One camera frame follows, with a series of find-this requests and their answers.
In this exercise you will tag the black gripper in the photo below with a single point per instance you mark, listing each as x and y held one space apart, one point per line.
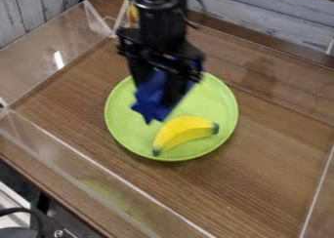
156 42

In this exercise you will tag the blue star-shaped block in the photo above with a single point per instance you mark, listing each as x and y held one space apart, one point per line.
150 91

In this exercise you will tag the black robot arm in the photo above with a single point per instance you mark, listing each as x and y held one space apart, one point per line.
156 47

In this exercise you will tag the green round plate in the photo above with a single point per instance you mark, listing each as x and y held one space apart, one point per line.
210 101

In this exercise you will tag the yellow toy banana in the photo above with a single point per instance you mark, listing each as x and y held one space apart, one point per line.
181 130

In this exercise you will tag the yellow blue tin can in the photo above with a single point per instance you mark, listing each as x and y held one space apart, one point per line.
132 11

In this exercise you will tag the clear acrylic corner bracket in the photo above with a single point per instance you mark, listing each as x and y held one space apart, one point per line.
106 25

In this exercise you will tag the black metal bracket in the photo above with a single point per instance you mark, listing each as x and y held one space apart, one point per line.
59 223

